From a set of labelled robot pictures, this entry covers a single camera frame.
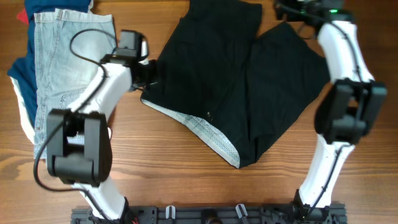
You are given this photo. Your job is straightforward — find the black shorts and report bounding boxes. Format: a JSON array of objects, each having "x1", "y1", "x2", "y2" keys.
[{"x1": 141, "y1": 1, "x2": 330, "y2": 168}]

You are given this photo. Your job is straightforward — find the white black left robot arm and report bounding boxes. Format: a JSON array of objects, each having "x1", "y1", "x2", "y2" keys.
[{"x1": 46, "y1": 55, "x2": 157, "y2": 223}]

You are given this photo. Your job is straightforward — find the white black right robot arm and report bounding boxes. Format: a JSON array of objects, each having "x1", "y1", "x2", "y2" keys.
[{"x1": 274, "y1": 1, "x2": 387, "y2": 222}]

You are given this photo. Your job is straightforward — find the light blue denim shorts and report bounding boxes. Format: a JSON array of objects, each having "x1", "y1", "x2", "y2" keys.
[{"x1": 34, "y1": 9, "x2": 116, "y2": 154}]

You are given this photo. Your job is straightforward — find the dark blue garment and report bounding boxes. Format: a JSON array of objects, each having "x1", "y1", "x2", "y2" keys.
[{"x1": 7, "y1": 0, "x2": 93, "y2": 125}]

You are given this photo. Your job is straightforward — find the white garment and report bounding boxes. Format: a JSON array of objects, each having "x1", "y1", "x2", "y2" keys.
[{"x1": 10, "y1": 77, "x2": 35, "y2": 144}]

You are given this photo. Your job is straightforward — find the red garment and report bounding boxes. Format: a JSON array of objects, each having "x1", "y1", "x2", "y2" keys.
[{"x1": 16, "y1": 8, "x2": 29, "y2": 25}]

